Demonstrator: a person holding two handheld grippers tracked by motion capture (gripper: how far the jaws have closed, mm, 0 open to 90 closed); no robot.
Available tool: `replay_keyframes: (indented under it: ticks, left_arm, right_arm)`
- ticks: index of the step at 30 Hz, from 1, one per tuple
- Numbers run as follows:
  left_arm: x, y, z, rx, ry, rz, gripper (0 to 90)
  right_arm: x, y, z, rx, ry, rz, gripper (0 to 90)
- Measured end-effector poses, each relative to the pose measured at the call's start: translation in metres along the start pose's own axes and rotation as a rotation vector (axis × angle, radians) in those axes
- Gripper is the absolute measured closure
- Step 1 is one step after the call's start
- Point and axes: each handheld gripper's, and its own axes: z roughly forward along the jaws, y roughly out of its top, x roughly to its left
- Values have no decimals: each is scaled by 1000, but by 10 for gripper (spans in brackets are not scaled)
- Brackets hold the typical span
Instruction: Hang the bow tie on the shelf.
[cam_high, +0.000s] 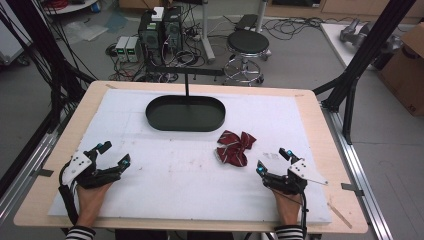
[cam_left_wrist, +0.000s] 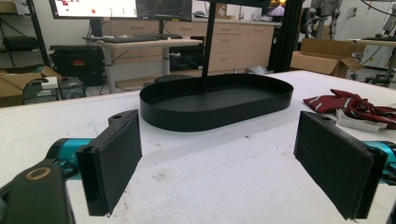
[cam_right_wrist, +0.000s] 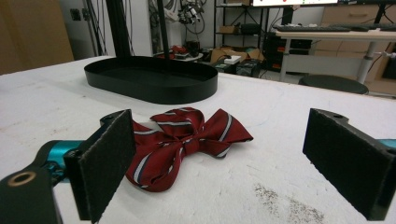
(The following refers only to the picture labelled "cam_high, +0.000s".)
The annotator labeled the black computer tower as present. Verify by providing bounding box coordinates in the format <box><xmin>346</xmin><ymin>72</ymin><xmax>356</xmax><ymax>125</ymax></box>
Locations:
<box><xmin>162</xmin><ymin>6</ymin><xmax>184</xmax><ymax>56</ymax></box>
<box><xmin>137</xmin><ymin>11</ymin><xmax>165</xmax><ymax>67</ymax></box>

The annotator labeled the grey power supply unit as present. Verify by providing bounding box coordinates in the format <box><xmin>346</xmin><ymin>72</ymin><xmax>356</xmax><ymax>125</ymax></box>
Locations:
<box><xmin>126</xmin><ymin>36</ymin><xmax>143</xmax><ymax>64</ymax></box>
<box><xmin>115</xmin><ymin>35</ymin><xmax>130</xmax><ymax>63</ymax></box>

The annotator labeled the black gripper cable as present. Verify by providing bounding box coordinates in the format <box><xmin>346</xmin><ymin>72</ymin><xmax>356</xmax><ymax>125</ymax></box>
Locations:
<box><xmin>269</xmin><ymin>187</ymin><xmax>310</xmax><ymax>240</ymax></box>
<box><xmin>57</xmin><ymin>159</ymin><xmax>80</xmax><ymax>228</ymax></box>

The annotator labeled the person's left hand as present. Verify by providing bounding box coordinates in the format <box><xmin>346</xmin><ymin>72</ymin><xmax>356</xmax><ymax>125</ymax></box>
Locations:
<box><xmin>76</xmin><ymin>181</ymin><xmax>114</xmax><ymax>229</ymax></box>

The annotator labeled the thin wooden strip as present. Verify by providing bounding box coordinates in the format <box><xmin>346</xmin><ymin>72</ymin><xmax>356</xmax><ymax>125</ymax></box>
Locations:
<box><xmin>327</xmin><ymin>202</ymin><xmax>353</xmax><ymax>230</ymax></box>

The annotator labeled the white foam board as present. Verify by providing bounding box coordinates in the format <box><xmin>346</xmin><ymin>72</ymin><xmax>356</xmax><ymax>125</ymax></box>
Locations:
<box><xmin>47</xmin><ymin>87</ymin><xmax>333</xmax><ymax>225</ymax></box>

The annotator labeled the tangle of black floor cables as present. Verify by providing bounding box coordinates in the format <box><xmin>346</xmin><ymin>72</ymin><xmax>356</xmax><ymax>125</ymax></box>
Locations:
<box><xmin>262</xmin><ymin>15</ymin><xmax>355</xmax><ymax>42</ymax></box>

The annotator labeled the grey robot part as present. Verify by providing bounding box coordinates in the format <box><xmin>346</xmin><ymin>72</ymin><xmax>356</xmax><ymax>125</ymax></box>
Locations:
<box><xmin>338</xmin><ymin>17</ymin><xmax>372</xmax><ymax>48</ymax></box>

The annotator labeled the black metal frame post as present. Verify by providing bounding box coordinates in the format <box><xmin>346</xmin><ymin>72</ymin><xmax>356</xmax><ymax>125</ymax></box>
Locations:
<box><xmin>312</xmin><ymin>0</ymin><xmax>418</xmax><ymax>145</ymax></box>
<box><xmin>5</xmin><ymin>0</ymin><xmax>96</xmax><ymax>135</ymax></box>

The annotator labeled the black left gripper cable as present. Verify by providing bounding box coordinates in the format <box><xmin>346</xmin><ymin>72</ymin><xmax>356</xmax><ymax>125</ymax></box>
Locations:
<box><xmin>57</xmin><ymin>159</ymin><xmax>80</xmax><ymax>228</ymax></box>

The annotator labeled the white side table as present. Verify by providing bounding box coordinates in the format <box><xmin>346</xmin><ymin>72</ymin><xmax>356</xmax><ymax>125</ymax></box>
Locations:
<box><xmin>319</xmin><ymin>22</ymin><xmax>405</xmax><ymax>72</ymax></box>

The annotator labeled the black round stool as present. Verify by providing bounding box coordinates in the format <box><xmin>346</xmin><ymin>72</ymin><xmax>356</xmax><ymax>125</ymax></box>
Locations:
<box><xmin>223</xmin><ymin>29</ymin><xmax>272</xmax><ymax>87</ymax></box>

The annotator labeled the grey equipment case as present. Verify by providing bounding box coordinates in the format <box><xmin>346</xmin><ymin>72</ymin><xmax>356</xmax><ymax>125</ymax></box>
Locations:
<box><xmin>0</xmin><ymin>14</ymin><xmax>33</xmax><ymax>67</ymax></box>

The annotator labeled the white box with black plug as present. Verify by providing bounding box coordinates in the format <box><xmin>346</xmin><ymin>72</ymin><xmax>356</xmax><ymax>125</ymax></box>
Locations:
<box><xmin>147</xmin><ymin>6</ymin><xmax>165</xmax><ymax>23</ymax></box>

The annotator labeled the grey desk leg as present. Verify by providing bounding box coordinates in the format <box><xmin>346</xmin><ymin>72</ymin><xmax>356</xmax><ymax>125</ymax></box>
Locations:
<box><xmin>199</xmin><ymin>0</ymin><xmax>217</xmax><ymax>65</ymax></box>
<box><xmin>254</xmin><ymin>0</ymin><xmax>270</xmax><ymax>34</ymax></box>

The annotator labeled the black oval tray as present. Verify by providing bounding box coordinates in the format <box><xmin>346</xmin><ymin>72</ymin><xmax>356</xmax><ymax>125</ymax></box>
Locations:
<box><xmin>145</xmin><ymin>94</ymin><xmax>227</xmax><ymax>133</ymax></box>

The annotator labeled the round white table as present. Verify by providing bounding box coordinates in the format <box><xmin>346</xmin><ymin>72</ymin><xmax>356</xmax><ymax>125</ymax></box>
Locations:
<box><xmin>42</xmin><ymin>0</ymin><xmax>100</xmax><ymax>16</ymax></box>

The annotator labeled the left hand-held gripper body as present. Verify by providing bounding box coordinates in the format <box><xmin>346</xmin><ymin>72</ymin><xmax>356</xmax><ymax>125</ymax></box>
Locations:
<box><xmin>61</xmin><ymin>149</ymin><xmax>124</xmax><ymax>190</ymax></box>

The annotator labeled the person's right hand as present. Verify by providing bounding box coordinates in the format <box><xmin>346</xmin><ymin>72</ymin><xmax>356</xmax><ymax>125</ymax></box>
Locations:
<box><xmin>272</xmin><ymin>191</ymin><xmax>303</xmax><ymax>227</ymax></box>

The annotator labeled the aluminium rail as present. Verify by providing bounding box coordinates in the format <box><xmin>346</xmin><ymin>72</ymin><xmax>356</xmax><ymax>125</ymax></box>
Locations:
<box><xmin>320</xmin><ymin>102</ymin><xmax>395</xmax><ymax>240</ymax></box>
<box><xmin>0</xmin><ymin>112</ymin><xmax>74</xmax><ymax>222</ymax></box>

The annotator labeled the red striped bow tie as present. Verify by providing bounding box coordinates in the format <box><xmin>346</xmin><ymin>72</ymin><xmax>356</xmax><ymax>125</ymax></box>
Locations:
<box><xmin>214</xmin><ymin>129</ymin><xmax>258</xmax><ymax>168</ymax></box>

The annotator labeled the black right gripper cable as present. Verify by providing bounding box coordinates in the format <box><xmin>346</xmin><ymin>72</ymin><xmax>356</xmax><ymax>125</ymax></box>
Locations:
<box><xmin>269</xmin><ymin>187</ymin><xmax>310</xmax><ymax>240</ymax></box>

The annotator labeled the black flat case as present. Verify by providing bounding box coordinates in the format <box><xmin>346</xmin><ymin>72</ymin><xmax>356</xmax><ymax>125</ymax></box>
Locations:
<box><xmin>234</xmin><ymin>13</ymin><xmax>260</xmax><ymax>32</ymax></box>

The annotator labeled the black T-shaped stand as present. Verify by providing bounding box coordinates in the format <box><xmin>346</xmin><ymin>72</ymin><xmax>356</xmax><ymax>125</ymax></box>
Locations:
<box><xmin>145</xmin><ymin>64</ymin><xmax>225</xmax><ymax>98</ymax></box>

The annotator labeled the black table clip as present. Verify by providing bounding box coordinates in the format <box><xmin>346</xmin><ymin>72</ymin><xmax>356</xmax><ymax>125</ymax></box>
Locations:
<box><xmin>31</xmin><ymin>167</ymin><xmax>55</xmax><ymax>178</ymax></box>
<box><xmin>340</xmin><ymin>182</ymin><xmax>365</xmax><ymax>197</ymax></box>

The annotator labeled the brown cardboard box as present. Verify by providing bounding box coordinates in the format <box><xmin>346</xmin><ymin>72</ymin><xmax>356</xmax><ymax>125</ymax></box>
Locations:
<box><xmin>377</xmin><ymin>22</ymin><xmax>424</xmax><ymax>117</ymax></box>

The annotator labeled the clear plastic sheet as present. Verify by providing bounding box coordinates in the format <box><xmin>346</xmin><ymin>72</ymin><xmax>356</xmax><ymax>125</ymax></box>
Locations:
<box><xmin>62</xmin><ymin>20</ymin><xmax>110</xmax><ymax>43</ymax></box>

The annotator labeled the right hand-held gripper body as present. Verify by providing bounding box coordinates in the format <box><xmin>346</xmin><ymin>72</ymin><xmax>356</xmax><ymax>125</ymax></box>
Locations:
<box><xmin>262</xmin><ymin>158</ymin><xmax>329</xmax><ymax>196</ymax></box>

